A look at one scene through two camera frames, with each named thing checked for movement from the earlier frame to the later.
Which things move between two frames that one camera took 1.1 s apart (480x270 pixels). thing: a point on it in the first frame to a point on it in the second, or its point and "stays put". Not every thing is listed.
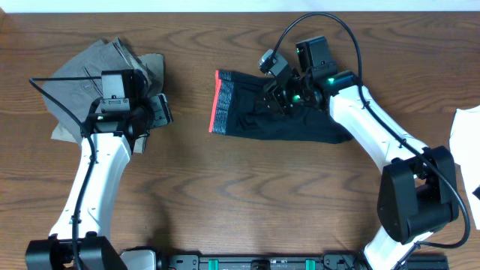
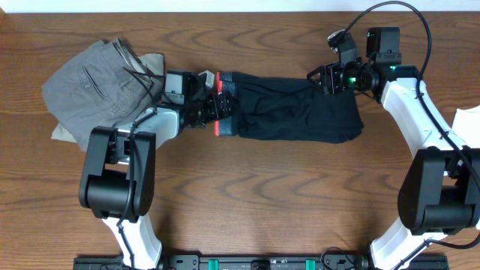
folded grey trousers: x=70 y=100 stays put
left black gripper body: x=160 y=111 to x=205 y=111
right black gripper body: x=294 y=91 to x=349 y=76
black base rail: x=185 y=262 stays put
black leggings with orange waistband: x=241 y=108 stays put
